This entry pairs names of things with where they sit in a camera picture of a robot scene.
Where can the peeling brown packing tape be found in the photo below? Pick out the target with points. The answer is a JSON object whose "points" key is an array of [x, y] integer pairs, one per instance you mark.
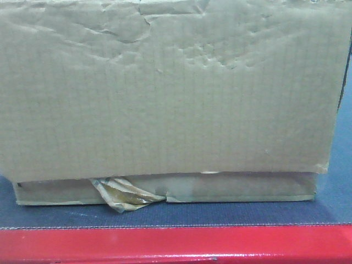
{"points": [[121, 195]]}

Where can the large plain cardboard box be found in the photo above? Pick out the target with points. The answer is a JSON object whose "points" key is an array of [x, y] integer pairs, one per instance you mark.
{"points": [[200, 101]]}

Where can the red cart edge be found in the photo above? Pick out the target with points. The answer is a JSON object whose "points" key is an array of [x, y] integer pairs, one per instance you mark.
{"points": [[280, 244]]}

